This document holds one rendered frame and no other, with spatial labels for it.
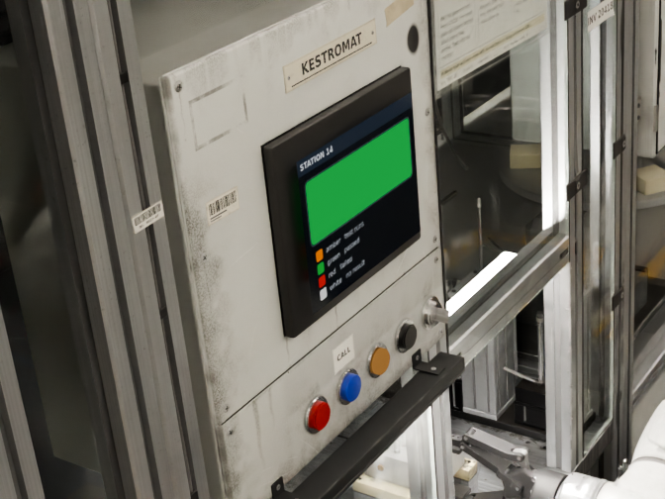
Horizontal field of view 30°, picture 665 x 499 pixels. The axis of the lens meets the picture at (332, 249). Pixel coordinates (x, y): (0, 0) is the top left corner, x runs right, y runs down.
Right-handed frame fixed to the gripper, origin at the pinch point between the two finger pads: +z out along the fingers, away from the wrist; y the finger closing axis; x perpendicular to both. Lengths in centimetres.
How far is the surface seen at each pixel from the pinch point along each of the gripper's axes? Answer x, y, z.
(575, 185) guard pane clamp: -20.0, 40.3, -13.7
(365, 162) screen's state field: 38, 66, -17
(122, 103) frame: 67, 82, -13
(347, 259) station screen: 43, 58, -17
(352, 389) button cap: 42, 42, -15
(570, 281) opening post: -18.7, 25.2, -13.3
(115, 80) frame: 67, 84, -13
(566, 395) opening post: -18.5, 5.1, -12.6
